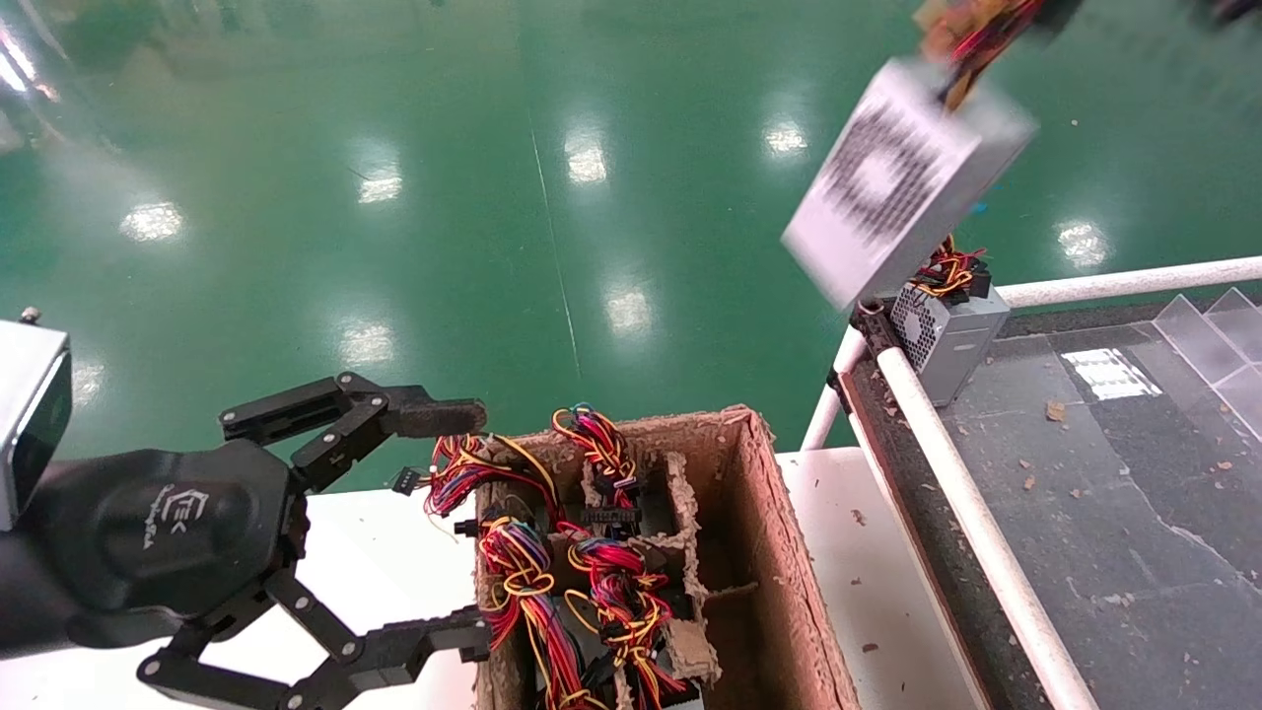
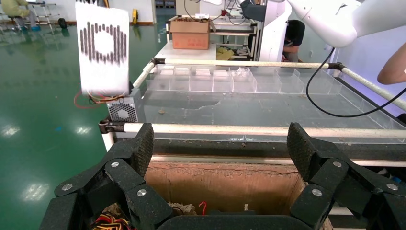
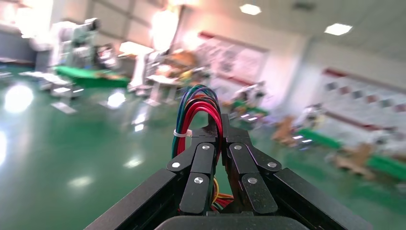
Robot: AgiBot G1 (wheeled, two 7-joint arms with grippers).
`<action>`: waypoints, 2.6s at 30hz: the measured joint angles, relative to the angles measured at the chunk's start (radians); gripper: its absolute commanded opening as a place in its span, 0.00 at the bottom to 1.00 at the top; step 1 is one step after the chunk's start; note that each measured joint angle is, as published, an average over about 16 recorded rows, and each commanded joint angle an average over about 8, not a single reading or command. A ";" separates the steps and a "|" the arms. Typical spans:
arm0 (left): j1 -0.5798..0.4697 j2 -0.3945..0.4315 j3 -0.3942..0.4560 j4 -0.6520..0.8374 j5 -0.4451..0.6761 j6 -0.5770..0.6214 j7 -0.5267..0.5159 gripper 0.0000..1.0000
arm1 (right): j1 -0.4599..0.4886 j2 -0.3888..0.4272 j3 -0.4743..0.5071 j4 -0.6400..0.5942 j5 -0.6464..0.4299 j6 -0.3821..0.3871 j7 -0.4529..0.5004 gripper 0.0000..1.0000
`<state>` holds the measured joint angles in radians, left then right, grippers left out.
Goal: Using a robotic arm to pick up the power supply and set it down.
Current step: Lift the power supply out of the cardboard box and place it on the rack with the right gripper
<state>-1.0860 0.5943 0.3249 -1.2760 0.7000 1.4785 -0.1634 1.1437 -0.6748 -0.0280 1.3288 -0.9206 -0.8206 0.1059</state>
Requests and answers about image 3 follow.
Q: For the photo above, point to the red-trimmed wall notice board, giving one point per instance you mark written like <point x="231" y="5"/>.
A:
<point x="234" y="60"/>

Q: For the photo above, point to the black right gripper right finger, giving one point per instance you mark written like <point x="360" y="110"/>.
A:
<point x="244" y="165"/>

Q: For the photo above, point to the white industrial machine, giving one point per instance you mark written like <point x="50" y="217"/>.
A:
<point x="74" y="41"/>

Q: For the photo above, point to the green workbench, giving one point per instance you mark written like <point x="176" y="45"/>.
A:
<point x="92" y="77"/>

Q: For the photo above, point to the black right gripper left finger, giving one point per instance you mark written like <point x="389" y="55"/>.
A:
<point x="201" y="165"/>

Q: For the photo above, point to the wall board with small pictures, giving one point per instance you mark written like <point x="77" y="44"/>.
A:
<point x="364" y="98"/>

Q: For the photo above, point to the square ceiling light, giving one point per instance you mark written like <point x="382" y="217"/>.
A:
<point x="338" y="29"/>
<point x="250" y="9"/>

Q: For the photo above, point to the blurred cardboard box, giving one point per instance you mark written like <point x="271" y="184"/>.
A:
<point x="353" y="160"/>
<point x="284" y="130"/>

